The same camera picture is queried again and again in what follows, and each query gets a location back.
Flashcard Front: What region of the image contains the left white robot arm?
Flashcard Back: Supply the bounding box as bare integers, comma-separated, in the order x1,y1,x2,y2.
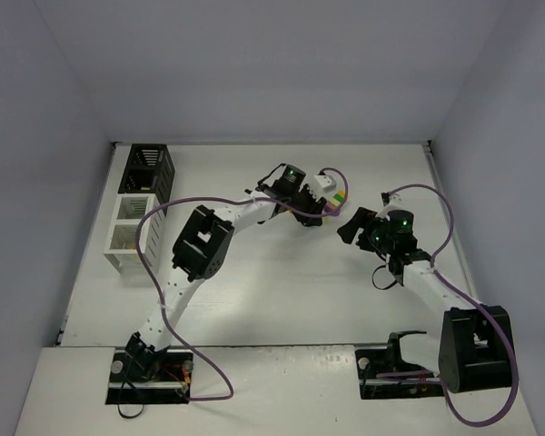
125,163,337,381

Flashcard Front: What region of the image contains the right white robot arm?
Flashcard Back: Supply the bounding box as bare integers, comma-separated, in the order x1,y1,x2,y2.
337,206,513,393

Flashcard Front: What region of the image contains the purple and lime lego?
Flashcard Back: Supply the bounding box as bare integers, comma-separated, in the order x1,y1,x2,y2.
323,202,342,219

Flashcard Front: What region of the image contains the orange green stacked lego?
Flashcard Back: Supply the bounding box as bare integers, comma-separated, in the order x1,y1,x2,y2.
331,191,344,208

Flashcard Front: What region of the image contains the black slotted container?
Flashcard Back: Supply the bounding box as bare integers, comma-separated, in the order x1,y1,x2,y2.
118,144,175,204

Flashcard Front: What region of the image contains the white slotted container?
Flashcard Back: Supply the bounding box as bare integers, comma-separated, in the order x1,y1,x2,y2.
104,193,165,273

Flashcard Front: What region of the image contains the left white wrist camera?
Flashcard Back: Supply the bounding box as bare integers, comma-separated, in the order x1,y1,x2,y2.
311,174,337,197

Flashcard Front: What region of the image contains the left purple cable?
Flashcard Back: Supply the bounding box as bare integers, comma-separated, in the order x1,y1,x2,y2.
135,165,349,401

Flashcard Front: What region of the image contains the purple cable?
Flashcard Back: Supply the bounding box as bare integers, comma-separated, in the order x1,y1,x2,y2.
135,165,349,401
376,183,520,427

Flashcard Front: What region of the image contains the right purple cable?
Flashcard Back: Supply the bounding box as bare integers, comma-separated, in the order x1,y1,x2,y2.
376,183,520,427

